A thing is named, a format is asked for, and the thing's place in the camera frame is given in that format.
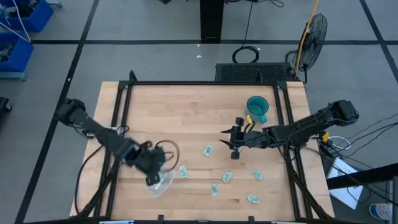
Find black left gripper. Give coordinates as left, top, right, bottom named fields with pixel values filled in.
left=133, top=144, right=167, bottom=187

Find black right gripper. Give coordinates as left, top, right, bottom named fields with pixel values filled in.
left=219, top=117, right=269, bottom=161

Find clear plastic bowl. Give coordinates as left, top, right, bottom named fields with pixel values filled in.
left=146, top=169, right=175, bottom=198

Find teal mug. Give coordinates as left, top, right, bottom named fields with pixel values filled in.
left=246, top=95, right=270, bottom=124

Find black vented box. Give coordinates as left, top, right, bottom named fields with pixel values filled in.
left=215, top=62, right=300, bottom=83

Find white paper sheet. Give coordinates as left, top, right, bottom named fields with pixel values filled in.
left=326, top=157, right=364, bottom=210

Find black floor fan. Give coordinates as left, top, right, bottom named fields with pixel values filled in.
left=285, top=13, right=328, bottom=84

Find black metal bar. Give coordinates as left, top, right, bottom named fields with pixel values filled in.
left=326, top=162, right=398, bottom=190

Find blue storage bin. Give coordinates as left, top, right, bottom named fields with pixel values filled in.
left=0, top=32, right=35, bottom=81
left=0, top=0, right=54, bottom=33

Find brown looped gripper cable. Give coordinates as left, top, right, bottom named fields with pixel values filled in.
left=154, top=139, right=181, bottom=172

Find black aluminium table frame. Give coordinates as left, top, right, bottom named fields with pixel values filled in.
left=74, top=70, right=333, bottom=222

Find black arm base cable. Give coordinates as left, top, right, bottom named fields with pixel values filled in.
left=74, top=144, right=104, bottom=215

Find coiled black cable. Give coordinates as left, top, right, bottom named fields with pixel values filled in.
left=231, top=45, right=261, bottom=64

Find black post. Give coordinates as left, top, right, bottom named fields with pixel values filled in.
left=200, top=0, right=225, bottom=43

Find yellow cable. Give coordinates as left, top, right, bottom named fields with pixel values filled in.
left=294, top=0, right=320, bottom=75

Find black floor cables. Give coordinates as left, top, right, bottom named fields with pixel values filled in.
left=334, top=112, right=398, bottom=159

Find white thin cable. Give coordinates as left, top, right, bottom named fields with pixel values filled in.
left=0, top=0, right=32, bottom=43

